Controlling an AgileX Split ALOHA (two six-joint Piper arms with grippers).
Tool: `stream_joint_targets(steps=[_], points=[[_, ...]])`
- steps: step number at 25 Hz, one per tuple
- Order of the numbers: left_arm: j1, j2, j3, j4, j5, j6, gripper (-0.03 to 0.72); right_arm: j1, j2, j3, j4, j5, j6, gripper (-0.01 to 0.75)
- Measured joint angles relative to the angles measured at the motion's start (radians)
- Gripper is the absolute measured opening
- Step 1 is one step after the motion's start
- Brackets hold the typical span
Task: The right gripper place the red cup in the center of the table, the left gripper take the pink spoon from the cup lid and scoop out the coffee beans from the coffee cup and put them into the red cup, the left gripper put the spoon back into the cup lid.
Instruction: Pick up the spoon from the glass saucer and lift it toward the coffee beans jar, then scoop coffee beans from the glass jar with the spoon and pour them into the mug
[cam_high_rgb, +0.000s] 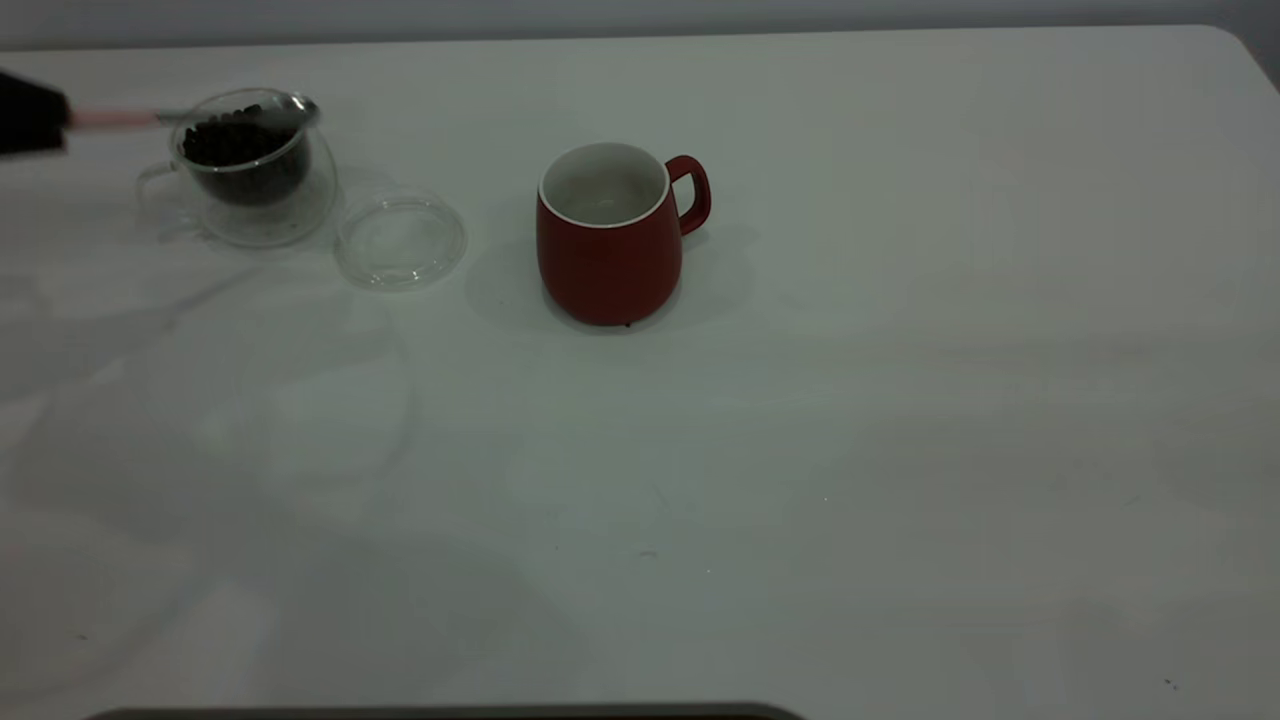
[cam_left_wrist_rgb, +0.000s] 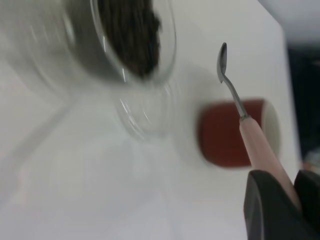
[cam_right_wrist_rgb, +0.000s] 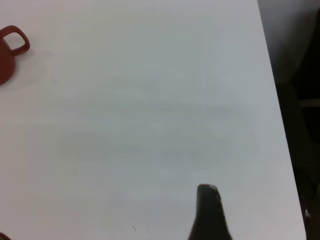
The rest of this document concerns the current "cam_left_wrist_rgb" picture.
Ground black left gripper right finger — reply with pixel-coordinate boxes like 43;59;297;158
293;169;320;232

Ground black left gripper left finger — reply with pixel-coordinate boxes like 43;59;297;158
243;169;320;240

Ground pink-handled metal spoon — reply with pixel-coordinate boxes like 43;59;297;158
216;42;302;211

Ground red ceramic mug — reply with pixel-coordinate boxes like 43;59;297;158
198;97;282;169

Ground dark coffee beans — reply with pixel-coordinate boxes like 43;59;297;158
97;0;163;79

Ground small clear glass dish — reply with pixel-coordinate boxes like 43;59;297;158
114;82;186;141

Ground clear double-wall glass cup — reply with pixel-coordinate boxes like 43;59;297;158
0;0;178;87

